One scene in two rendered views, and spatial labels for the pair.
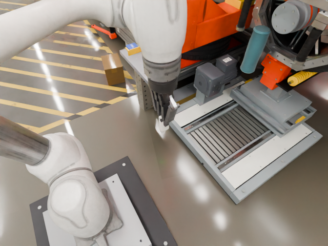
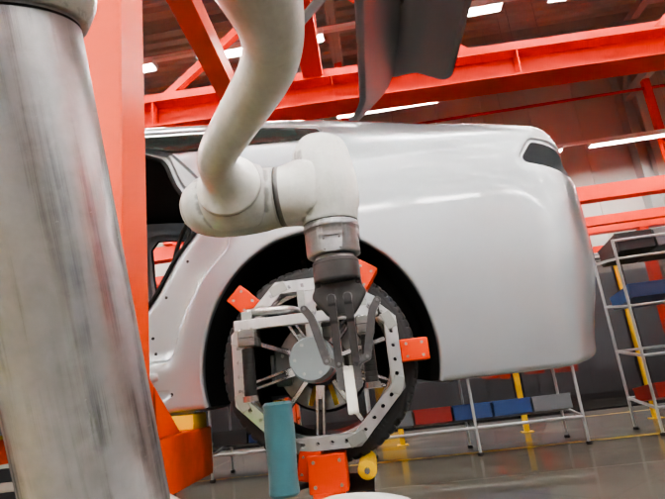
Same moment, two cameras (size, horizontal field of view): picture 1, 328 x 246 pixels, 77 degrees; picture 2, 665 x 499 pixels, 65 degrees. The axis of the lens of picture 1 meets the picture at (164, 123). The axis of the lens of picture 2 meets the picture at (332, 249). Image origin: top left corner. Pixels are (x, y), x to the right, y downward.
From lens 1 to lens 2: 84 cm
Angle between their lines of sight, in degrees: 81
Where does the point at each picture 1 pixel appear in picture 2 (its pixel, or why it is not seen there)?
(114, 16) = (260, 189)
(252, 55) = (286, 450)
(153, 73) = (345, 233)
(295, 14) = not seen: hidden behind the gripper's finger
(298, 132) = not seen: outside the picture
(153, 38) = (346, 177)
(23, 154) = (152, 429)
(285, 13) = (308, 350)
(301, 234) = not seen: outside the picture
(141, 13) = (330, 154)
